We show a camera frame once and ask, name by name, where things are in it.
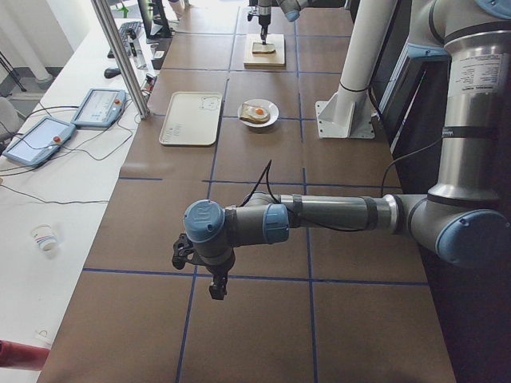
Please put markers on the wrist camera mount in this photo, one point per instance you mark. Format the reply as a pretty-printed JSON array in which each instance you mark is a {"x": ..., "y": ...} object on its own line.
[{"x": 183, "y": 252}]

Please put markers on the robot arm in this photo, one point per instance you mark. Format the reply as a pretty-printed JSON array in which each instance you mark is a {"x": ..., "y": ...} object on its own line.
[
  {"x": 290, "y": 8},
  {"x": 457, "y": 219}
]

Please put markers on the wooden cutting board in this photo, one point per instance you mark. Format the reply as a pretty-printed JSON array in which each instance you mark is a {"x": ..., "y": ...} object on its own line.
[{"x": 277, "y": 59}]

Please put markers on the red cylinder object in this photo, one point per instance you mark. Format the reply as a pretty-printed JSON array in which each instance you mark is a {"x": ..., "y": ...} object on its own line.
[{"x": 21, "y": 356}]

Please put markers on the black computer mouse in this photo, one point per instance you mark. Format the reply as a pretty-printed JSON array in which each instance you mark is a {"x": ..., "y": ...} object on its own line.
[{"x": 111, "y": 72}]

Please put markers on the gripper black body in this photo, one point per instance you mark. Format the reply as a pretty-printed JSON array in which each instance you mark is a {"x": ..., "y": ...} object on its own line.
[
  {"x": 263, "y": 17},
  {"x": 219, "y": 272}
]

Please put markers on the white round plate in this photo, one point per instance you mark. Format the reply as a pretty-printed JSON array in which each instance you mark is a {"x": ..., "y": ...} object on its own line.
[{"x": 268, "y": 105}]

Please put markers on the bread slice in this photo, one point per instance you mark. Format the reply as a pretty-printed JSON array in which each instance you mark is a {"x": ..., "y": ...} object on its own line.
[
  {"x": 251, "y": 120},
  {"x": 260, "y": 48}
]

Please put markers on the near teach pendant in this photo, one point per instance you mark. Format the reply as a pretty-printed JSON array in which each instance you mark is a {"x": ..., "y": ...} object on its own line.
[{"x": 42, "y": 141}]

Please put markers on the cream bear tray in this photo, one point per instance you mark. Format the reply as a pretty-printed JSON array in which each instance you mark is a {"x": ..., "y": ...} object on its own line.
[{"x": 192, "y": 119}]

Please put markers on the aluminium frame post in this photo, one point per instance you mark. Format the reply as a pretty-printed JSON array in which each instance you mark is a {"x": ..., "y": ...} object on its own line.
[{"x": 113, "y": 37}]

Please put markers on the black keyboard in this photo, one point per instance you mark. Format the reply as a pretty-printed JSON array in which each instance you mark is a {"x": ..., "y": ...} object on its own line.
[{"x": 127, "y": 27}]

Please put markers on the far teach pendant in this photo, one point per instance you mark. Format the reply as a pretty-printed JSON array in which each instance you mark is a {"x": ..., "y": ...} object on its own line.
[{"x": 100, "y": 109}]

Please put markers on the black monitor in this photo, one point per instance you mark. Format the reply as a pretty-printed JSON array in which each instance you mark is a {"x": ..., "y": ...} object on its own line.
[{"x": 154, "y": 19}]

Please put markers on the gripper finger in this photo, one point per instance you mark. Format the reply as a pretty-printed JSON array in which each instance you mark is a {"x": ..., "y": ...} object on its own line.
[
  {"x": 266, "y": 34},
  {"x": 262, "y": 35},
  {"x": 222, "y": 288},
  {"x": 214, "y": 290}
]

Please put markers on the teach pendant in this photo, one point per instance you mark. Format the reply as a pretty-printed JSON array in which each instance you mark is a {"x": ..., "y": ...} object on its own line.
[
  {"x": 42, "y": 141},
  {"x": 100, "y": 109}
]

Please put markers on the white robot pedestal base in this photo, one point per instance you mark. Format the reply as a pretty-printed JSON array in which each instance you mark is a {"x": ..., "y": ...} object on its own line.
[{"x": 348, "y": 113}]

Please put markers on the bread slice under egg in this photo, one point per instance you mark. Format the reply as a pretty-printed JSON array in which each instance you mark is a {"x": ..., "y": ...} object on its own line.
[{"x": 251, "y": 120}]

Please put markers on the paper cup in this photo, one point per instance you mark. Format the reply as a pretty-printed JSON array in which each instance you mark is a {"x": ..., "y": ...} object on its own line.
[{"x": 46, "y": 240}]

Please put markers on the fried egg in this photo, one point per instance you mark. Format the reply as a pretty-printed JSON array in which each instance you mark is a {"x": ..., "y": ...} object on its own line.
[{"x": 255, "y": 112}]

